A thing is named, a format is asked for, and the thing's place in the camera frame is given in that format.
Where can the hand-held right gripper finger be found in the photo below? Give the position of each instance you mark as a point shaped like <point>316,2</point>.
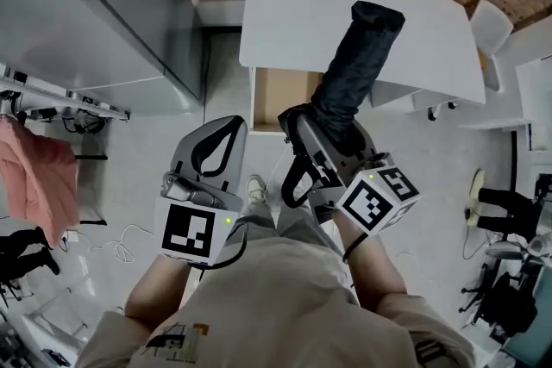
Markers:
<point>362,144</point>
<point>291,129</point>

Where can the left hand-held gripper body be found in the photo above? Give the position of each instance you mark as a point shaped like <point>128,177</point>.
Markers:
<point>190,228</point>

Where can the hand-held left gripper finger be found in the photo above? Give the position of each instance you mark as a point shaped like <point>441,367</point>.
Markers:
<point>190,155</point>
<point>236,159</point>

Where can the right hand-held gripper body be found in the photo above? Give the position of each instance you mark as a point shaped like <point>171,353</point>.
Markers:
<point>371,202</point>

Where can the white drawer with brown inside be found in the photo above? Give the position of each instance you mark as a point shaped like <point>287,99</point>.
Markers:
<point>280,95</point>

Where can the person's right forearm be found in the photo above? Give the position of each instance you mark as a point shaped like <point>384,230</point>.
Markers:
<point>371,271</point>

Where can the person's left forearm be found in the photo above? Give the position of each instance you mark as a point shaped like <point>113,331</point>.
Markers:
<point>155,293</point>

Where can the person's white shoe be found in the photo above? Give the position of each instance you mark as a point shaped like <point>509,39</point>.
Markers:
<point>255,188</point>

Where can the black wristband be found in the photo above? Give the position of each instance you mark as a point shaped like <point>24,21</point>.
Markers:
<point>354,246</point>

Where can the person's grey trousers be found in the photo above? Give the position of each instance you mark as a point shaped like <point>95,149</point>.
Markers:
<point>293,224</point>

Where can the white desk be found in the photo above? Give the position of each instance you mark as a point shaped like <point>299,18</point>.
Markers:
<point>302,13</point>

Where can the person's beige t-shirt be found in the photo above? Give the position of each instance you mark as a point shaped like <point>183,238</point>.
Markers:
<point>276,314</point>

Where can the cluttered grey workbench shelf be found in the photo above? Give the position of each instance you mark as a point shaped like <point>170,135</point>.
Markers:
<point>64,103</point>

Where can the pink cloth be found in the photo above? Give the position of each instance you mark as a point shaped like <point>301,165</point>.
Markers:
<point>39,181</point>

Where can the large grey metal cabinet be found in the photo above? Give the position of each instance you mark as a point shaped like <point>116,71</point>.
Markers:
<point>108,13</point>

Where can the black office chair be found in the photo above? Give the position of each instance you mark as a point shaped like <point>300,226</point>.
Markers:
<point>504,301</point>

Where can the white chair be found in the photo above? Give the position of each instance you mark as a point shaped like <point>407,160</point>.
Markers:
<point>491,28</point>

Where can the white side shelf unit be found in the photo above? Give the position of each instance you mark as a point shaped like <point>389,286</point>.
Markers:
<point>532,99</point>

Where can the white wheeled pedestal cabinet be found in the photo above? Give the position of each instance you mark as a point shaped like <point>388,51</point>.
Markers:
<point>401,97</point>

